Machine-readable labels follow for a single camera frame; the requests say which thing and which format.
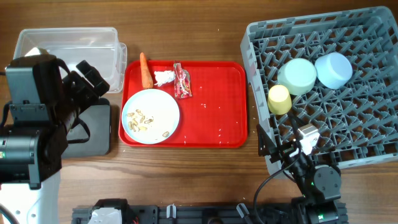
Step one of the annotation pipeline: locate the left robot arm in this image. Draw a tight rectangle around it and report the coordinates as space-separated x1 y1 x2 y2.
1 54 109 223

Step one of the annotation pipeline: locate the yellow plastic cup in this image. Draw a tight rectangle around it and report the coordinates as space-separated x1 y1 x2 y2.
267 85 292 115

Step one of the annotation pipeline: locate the grey dishwasher rack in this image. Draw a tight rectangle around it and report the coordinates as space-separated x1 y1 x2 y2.
240 6 397 169

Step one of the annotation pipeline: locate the crumpled white tissue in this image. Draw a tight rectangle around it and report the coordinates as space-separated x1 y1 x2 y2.
154 70 175 86

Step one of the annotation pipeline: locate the mint green bowl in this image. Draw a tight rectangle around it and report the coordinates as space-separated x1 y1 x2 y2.
277 58 317 95

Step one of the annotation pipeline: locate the clear plastic bin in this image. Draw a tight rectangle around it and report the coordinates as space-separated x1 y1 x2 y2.
14 27 127 93

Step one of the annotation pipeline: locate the light blue bowl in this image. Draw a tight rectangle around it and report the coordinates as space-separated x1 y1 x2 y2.
315 52 353 90

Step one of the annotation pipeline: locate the light blue plate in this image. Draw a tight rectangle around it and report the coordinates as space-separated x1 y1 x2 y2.
121 89 180 144

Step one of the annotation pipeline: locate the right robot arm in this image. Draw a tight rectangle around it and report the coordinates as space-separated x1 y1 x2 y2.
253 112 344 223

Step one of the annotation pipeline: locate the black tray bin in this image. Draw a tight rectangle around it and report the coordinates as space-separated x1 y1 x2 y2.
62 98 111 159

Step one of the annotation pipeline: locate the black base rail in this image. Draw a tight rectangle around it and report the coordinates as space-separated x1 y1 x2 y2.
71 198 348 224

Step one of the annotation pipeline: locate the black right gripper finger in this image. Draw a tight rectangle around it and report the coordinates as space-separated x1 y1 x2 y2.
287 112 306 131
256 124 275 156

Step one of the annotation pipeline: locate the orange carrot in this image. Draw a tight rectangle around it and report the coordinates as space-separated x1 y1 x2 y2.
140 52 154 89

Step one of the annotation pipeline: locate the red snack wrapper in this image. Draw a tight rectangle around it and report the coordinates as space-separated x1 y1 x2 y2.
174 63 192 99

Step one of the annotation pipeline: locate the red plastic tray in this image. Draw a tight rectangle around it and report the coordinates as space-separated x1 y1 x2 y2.
118 60 249 149

